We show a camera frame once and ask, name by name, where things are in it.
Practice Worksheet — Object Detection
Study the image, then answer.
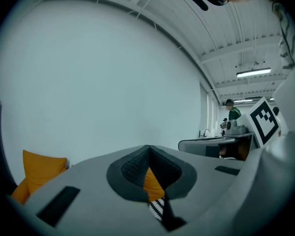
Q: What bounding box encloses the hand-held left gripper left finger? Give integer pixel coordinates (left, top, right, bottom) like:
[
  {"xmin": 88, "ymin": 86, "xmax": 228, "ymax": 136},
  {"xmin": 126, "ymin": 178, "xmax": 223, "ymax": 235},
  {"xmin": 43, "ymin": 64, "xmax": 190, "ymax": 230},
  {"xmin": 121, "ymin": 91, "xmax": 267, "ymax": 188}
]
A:
[{"xmin": 7, "ymin": 145, "xmax": 168, "ymax": 236}]

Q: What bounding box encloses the person's striped shirt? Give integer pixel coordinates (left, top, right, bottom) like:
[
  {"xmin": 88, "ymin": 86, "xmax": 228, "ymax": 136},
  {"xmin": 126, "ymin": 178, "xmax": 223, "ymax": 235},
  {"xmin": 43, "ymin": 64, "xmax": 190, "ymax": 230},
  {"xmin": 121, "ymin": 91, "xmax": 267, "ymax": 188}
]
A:
[{"xmin": 271, "ymin": 1, "xmax": 295, "ymax": 71}]

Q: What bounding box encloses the orange pillow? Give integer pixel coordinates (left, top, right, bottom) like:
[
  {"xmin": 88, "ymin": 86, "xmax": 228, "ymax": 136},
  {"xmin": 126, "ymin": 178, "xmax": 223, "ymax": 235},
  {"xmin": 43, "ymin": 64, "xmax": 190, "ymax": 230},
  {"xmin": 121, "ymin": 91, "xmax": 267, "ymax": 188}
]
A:
[
  {"xmin": 22, "ymin": 149, "xmax": 68, "ymax": 194},
  {"xmin": 144, "ymin": 167, "xmax": 166, "ymax": 203}
]

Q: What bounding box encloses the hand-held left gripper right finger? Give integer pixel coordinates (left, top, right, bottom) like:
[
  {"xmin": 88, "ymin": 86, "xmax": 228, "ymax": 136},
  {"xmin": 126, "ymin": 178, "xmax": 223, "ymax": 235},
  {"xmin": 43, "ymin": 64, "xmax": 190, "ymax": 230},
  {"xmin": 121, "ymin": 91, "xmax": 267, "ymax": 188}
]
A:
[{"xmin": 149, "ymin": 145, "xmax": 245, "ymax": 236}]

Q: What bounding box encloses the grey gripper-mounted camera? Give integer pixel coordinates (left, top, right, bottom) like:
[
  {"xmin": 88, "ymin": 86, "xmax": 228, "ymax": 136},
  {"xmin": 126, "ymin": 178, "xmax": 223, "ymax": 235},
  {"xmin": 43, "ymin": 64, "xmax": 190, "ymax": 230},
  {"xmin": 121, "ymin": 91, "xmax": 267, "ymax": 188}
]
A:
[{"xmin": 225, "ymin": 118, "xmax": 248, "ymax": 135}]

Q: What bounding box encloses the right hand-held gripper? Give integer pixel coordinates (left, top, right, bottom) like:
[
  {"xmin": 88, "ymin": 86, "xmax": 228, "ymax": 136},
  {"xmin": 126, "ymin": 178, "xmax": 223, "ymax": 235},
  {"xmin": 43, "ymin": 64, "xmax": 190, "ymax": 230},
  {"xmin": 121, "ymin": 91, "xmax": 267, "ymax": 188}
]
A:
[{"xmin": 177, "ymin": 96, "xmax": 282, "ymax": 162}]

